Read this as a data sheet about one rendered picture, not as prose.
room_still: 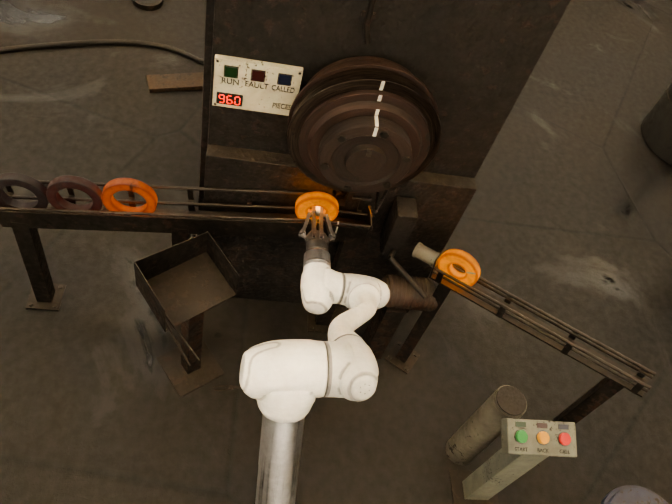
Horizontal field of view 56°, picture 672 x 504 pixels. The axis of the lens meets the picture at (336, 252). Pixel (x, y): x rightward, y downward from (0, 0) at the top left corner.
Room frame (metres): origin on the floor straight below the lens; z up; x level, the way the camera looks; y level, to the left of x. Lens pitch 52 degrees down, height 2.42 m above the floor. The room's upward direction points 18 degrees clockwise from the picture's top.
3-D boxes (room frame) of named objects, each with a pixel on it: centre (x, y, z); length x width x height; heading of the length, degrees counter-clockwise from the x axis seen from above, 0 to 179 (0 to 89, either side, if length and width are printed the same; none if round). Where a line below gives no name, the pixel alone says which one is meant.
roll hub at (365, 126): (1.40, 0.01, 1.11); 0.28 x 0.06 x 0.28; 106
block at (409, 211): (1.57, -0.19, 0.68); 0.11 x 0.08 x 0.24; 16
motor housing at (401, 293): (1.46, -0.32, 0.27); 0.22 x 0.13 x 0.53; 106
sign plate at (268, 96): (1.51, 0.39, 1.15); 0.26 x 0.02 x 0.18; 106
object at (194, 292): (1.08, 0.43, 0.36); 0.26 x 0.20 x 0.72; 141
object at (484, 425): (1.12, -0.74, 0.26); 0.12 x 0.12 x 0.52
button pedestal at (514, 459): (0.98, -0.82, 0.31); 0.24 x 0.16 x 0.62; 106
